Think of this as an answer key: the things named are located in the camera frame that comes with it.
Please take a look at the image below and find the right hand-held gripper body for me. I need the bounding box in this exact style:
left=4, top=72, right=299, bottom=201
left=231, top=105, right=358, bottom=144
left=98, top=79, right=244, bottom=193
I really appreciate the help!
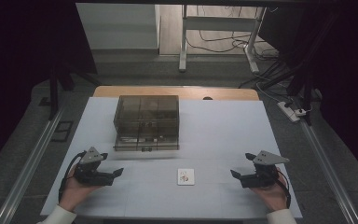
left=241, top=150, right=291, bottom=189

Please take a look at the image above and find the white floor cable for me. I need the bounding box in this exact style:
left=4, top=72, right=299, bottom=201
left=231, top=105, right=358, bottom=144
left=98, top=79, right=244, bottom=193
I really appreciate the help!
left=255, top=81, right=283, bottom=105

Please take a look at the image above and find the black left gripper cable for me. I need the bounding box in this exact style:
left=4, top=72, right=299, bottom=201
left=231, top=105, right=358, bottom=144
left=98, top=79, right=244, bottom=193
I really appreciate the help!
left=57, top=150, right=88, bottom=203

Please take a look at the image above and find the white printed card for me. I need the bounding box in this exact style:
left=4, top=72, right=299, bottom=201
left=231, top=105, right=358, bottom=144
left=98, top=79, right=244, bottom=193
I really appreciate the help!
left=177, top=168, right=196, bottom=187

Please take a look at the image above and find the white metal desk frame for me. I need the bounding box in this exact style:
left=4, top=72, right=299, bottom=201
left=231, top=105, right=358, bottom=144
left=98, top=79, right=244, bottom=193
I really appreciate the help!
left=178, top=4, right=267, bottom=75

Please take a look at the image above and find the aluminium floor rail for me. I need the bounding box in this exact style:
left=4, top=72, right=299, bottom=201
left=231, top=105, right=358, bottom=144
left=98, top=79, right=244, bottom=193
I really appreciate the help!
left=299, top=119, right=358, bottom=224
left=0, top=104, right=67, bottom=224

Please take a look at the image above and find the person's right hand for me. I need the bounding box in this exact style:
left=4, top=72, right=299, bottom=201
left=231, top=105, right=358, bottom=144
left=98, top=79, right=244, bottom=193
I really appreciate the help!
left=249, top=167, right=291, bottom=214

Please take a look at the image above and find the black rectangular floor frame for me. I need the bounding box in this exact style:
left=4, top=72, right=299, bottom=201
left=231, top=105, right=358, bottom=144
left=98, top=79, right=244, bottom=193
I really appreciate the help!
left=50, top=120, right=75, bottom=144

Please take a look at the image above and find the person's left hand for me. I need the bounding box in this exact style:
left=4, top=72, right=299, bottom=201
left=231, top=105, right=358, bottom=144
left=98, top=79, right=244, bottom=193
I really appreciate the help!
left=58, top=164, right=103, bottom=213

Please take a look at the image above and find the wooden table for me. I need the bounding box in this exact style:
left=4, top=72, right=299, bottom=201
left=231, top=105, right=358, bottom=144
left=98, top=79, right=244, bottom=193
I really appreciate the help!
left=92, top=86, right=260, bottom=102

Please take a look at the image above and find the black floor cable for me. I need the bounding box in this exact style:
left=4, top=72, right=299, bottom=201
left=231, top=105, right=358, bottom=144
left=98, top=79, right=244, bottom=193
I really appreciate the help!
left=186, top=29, right=264, bottom=54

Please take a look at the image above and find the white power strip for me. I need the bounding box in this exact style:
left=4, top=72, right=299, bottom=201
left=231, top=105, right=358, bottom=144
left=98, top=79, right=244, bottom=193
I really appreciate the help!
left=276, top=101, right=308, bottom=123

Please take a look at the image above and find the transparent brown drawer box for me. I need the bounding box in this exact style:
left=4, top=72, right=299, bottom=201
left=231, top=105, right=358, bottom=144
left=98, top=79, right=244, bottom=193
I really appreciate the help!
left=113, top=94, right=180, bottom=152

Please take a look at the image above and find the black tripod stand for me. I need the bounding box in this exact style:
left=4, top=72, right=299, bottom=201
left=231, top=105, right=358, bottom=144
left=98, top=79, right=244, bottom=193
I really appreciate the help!
left=38, top=60, right=103, bottom=121
left=238, top=57, right=316, bottom=126

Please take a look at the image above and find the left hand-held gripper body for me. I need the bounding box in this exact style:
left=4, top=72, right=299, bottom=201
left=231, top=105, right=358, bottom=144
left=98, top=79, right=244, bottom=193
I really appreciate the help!
left=73, top=147, right=116, bottom=187

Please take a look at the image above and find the white table cover sheet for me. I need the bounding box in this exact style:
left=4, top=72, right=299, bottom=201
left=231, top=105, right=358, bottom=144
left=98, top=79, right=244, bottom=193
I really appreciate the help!
left=40, top=96, right=303, bottom=219

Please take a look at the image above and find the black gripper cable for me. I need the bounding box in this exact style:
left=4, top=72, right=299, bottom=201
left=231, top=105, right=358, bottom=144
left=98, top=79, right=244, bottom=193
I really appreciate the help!
left=277, top=176, right=293, bottom=209
left=57, top=150, right=88, bottom=203

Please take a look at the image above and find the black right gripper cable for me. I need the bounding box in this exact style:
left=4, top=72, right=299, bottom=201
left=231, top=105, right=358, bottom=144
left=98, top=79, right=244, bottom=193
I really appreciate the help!
left=277, top=176, right=293, bottom=209

